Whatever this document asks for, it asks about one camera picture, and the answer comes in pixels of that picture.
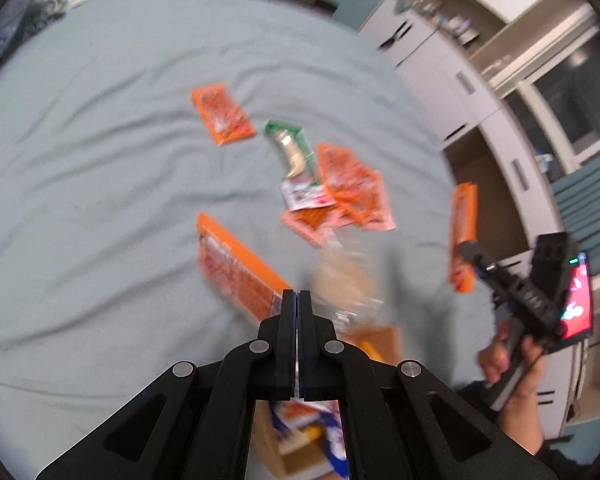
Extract narrow orange snack packet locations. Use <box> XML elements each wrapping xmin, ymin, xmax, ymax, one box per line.
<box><xmin>448</xmin><ymin>182</ymin><xmax>479</xmax><ymax>294</ymax></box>

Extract white drawer unit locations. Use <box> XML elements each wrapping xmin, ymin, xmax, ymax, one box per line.
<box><xmin>530</xmin><ymin>275</ymin><xmax>600</xmax><ymax>436</ymax></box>

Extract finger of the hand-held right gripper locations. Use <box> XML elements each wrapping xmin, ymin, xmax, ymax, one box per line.
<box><xmin>457</xmin><ymin>241</ymin><xmax>527</xmax><ymax>311</ymax></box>

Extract brown cardboard box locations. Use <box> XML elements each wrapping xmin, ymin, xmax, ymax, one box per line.
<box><xmin>252</xmin><ymin>324</ymin><xmax>406</xmax><ymax>478</ymax></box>

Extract white desk with drawers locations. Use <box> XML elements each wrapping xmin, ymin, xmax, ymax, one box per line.
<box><xmin>442</xmin><ymin>110</ymin><xmax>576</xmax><ymax>261</ymax></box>

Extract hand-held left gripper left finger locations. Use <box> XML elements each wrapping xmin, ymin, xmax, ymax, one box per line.
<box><xmin>35</xmin><ymin>288</ymin><xmax>299</xmax><ymax>480</ymax></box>

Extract pink spicy stick packet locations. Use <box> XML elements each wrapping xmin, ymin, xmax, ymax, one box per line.
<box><xmin>281</xmin><ymin>205</ymin><xmax>341</xmax><ymax>248</ymax></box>

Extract clear plastic snack packet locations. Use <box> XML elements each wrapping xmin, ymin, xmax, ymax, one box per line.
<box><xmin>310</xmin><ymin>227</ymin><xmax>386</xmax><ymax>326</ymax></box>

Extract green white snack packet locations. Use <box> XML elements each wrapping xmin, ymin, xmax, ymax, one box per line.
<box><xmin>264</xmin><ymin>120</ymin><xmax>337</xmax><ymax>211</ymax></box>

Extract small orange snack packet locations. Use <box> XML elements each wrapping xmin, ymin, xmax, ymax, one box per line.
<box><xmin>340</xmin><ymin>170</ymin><xmax>397</xmax><ymax>232</ymax></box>
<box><xmin>190</xmin><ymin>84</ymin><xmax>257</xmax><ymax>147</ymax></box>
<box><xmin>314</xmin><ymin>143</ymin><xmax>376</xmax><ymax>211</ymax></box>

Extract blue white snack packet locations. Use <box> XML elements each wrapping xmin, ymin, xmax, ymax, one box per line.
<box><xmin>271</xmin><ymin>401</ymin><xmax>349</xmax><ymax>477</ymax></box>

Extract person's right forearm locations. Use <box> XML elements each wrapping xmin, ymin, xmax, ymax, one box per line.
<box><xmin>497</xmin><ymin>392</ymin><xmax>548</xmax><ymax>456</ymax></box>

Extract assorted small shelf items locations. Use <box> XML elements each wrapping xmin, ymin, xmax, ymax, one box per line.
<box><xmin>395</xmin><ymin>0</ymin><xmax>481</xmax><ymax>48</ymax></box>

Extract window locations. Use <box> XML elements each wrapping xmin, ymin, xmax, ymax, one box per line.
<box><xmin>505</xmin><ymin>35</ymin><xmax>600</xmax><ymax>171</ymax></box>

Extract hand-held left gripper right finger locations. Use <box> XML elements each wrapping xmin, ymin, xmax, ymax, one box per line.
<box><xmin>298</xmin><ymin>290</ymin><xmax>556</xmax><ymax>480</ymax></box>

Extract person's right hand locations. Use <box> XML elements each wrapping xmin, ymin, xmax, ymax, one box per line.
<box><xmin>476</xmin><ymin>320</ymin><xmax>548</xmax><ymax>413</ymax></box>

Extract large orange snack packet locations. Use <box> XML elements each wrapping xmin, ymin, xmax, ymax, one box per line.
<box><xmin>196</xmin><ymin>212</ymin><xmax>293</xmax><ymax>323</ymax></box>

